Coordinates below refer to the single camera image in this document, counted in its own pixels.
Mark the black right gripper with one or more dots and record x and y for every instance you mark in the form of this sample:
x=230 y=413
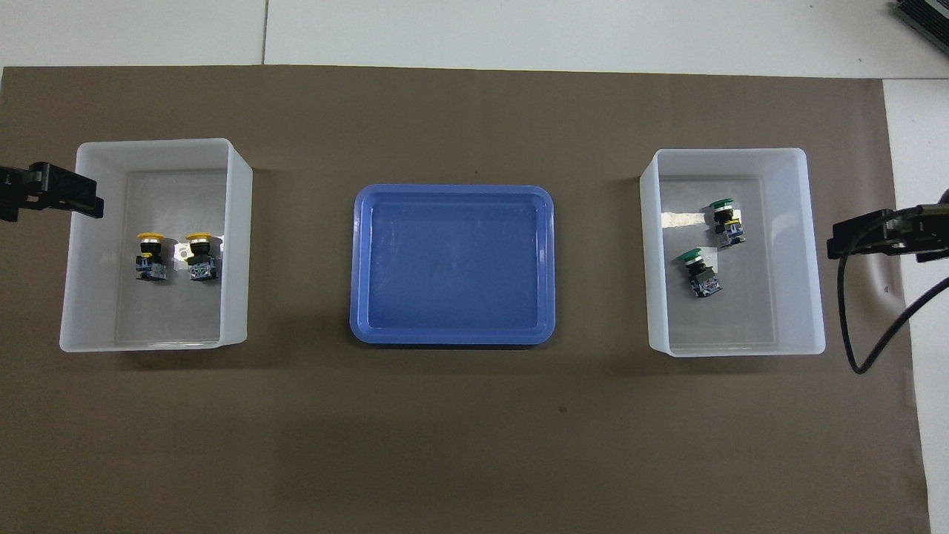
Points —
x=927 y=215

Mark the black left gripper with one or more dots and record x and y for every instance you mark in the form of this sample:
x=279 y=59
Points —
x=15 y=179

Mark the yellow push button switch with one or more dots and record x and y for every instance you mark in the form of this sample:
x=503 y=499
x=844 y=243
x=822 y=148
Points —
x=152 y=267
x=200 y=267

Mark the green push button switch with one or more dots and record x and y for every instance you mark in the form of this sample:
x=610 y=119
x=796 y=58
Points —
x=691 y=256
x=723 y=204

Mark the small white label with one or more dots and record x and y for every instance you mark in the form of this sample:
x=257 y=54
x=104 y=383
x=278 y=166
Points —
x=182 y=254

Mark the translucent white plastic box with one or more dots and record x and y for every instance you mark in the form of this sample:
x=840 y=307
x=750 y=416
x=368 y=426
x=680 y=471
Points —
x=741 y=319
x=170 y=311

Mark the dark ribbed metal device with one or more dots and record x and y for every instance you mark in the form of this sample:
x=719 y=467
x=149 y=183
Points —
x=927 y=15

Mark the brown table mat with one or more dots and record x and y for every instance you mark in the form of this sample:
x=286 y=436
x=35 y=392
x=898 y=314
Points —
x=296 y=445

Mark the blue plastic tray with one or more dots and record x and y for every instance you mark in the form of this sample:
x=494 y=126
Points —
x=452 y=267

